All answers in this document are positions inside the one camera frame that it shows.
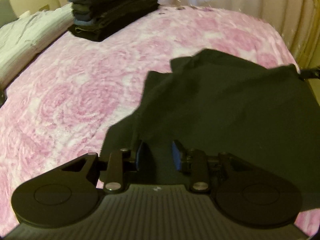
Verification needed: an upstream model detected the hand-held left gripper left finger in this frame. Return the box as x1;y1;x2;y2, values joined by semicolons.
60;139;152;194

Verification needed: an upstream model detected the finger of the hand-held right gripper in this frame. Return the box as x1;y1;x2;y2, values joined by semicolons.
299;68;320;80

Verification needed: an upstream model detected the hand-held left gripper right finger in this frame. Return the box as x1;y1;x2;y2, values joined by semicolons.
171;139;253;193

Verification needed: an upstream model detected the black garment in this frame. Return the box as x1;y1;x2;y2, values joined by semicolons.
99;49;320;210

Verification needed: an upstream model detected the stack of folded dark clothes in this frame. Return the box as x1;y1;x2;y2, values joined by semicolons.
62;0;160;42

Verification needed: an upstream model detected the pink floral blanket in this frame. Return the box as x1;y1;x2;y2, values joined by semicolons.
0;4;320;235

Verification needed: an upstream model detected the grey striped duvet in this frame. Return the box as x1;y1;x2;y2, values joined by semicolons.
0;4;75;88

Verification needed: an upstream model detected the grey pillow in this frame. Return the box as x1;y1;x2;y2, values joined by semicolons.
0;0;18;28

